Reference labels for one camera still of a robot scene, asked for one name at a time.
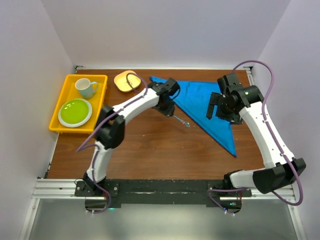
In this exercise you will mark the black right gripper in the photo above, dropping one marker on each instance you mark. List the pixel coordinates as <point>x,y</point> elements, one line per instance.
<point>216,98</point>

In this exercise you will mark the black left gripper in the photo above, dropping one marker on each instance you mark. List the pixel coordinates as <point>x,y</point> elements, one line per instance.
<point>169,111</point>

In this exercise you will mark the blue cloth napkin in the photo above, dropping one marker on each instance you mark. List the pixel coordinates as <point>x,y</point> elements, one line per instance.
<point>193,100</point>

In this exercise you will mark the iridescent metal fork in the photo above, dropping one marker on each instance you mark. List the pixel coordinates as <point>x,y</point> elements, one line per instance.
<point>185,123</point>

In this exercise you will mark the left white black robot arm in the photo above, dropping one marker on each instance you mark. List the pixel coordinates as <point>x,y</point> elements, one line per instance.
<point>109,131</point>

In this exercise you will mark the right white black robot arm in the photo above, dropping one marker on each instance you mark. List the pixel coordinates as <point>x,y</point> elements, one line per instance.
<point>236,104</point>

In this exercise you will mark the yellow square bowl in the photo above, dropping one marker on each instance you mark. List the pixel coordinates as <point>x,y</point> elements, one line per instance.
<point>127,81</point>

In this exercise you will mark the light blue ceramic mug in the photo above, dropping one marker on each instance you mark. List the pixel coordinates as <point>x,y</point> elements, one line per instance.
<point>86,88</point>

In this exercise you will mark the green plate white rim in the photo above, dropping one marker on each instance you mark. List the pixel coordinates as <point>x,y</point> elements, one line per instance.
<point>75,113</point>

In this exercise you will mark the yellow plastic tray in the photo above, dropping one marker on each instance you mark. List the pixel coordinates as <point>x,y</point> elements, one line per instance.
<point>69,92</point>

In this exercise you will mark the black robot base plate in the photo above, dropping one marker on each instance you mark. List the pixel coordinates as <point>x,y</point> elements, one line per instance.
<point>172,192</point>

